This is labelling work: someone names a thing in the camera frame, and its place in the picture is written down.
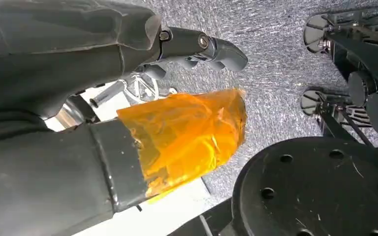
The black robot leg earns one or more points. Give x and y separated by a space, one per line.
365 42
371 110

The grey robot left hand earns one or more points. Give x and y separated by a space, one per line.
45 169

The black round robot plate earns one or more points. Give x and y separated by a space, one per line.
316 192

